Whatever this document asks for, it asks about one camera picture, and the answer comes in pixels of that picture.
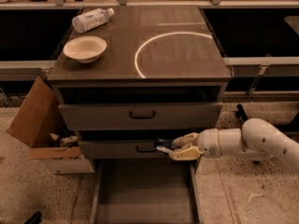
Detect grey middle drawer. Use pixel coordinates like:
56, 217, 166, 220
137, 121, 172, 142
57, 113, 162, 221
78, 140, 171, 159

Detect grey drawer cabinet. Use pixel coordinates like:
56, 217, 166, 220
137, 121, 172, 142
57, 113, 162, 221
46, 5, 234, 173

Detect open cardboard box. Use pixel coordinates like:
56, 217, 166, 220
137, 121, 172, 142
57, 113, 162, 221
7, 77, 94, 175

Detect black object at floor corner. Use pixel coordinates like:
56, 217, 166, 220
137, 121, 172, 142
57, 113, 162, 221
24, 212, 42, 224

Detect grey open bottom drawer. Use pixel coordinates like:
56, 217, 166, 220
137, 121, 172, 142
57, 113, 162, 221
90, 159, 203, 224

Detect dark blue snack bar wrapper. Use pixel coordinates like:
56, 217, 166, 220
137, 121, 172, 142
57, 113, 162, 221
154, 138, 175, 154

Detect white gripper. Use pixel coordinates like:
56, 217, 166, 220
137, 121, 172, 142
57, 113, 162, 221
169, 129, 220, 161

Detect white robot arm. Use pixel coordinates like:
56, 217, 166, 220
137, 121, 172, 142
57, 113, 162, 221
169, 119, 299, 173

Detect clear plastic water bottle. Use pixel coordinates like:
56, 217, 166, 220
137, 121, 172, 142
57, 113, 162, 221
72, 8, 115, 34

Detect white bowl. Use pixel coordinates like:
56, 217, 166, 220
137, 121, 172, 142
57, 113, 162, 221
63, 36, 107, 63

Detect grey top drawer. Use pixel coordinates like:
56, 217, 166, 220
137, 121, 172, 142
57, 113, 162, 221
59, 102, 222, 131

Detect crumpled items in box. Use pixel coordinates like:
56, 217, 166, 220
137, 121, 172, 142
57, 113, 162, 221
50, 133, 78, 147

